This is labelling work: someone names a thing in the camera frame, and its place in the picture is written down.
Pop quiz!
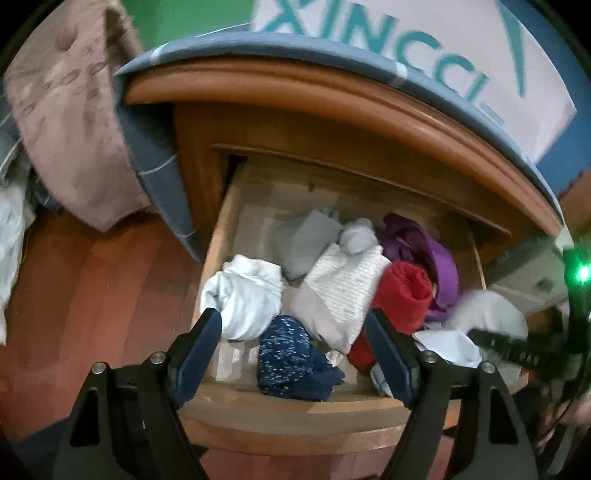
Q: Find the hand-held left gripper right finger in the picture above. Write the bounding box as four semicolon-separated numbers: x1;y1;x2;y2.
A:
365;308;541;480

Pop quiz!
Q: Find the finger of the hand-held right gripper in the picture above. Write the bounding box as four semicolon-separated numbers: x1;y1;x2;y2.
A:
468;328;568;381

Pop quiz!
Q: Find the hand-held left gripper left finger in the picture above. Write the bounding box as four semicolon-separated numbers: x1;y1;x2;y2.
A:
52;307;223;480

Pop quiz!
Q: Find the pale lavender white underwear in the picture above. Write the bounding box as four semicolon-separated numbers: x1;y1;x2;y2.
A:
413;291;529;386

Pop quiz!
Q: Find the wooden drawer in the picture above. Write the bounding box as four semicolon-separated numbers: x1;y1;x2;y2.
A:
178;154;532;457

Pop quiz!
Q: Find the light grey sock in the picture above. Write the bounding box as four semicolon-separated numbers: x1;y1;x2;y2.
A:
339;218;380;254

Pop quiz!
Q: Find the red underwear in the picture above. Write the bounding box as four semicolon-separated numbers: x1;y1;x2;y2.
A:
347;261;435;372

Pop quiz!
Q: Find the striped white beige underwear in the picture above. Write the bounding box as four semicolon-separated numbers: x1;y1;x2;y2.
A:
288;243;392;355

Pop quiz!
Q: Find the purple underwear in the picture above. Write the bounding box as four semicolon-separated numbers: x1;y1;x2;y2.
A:
381;213;460;321

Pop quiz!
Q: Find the white rolled sock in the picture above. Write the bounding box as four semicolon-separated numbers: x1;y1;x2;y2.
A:
199;254;284;341

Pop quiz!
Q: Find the navy speckled rolled sock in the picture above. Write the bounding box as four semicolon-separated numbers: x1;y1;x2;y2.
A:
257;315;346;401

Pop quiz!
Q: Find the blue striped cloth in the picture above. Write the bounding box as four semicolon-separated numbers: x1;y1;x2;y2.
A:
113;34;561;264

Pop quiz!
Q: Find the white crumpled cloth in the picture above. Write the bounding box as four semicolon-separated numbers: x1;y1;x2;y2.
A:
0;180;35;344

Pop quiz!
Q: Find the wooden nightstand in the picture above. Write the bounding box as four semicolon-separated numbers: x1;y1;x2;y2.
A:
122;58;568;333

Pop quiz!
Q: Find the pink blanket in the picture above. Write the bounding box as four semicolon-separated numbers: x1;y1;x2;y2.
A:
4;0;153;232

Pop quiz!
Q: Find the white box with teal print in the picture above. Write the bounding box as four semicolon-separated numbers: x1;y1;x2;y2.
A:
252;0;578;164

